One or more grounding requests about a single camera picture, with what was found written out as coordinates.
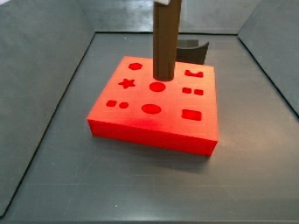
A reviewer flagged brown oval peg rod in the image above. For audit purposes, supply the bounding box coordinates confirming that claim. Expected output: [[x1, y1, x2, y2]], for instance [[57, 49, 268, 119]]
[[153, 0, 182, 81]]

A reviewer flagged white gripper finger tip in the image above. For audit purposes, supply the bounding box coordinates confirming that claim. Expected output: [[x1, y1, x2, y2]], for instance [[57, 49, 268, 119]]
[[153, 0, 170, 5]]

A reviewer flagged red shape-sorting block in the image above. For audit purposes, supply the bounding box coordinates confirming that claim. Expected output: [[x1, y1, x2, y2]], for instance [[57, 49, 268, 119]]
[[88, 56, 218, 157]]

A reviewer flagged dark grey curved holder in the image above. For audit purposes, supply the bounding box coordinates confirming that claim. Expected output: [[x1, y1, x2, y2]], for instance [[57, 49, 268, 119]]
[[176, 39, 209, 65]]

